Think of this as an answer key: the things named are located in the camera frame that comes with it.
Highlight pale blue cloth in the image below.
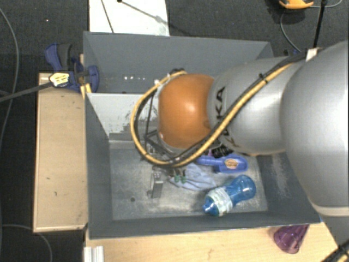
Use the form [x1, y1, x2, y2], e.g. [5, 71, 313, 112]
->
[171, 163, 218, 192]

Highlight blue plastic bottle with tape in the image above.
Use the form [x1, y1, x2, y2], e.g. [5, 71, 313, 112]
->
[202, 174, 257, 217]

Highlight pale wood board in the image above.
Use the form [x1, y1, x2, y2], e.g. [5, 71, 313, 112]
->
[32, 72, 89, 233]

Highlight grey metal bin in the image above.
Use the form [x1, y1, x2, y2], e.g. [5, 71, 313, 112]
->
[82, 31, 321, 240]

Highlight purple translucent cup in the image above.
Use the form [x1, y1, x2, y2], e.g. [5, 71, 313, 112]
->
[273, 224, 310, 254]

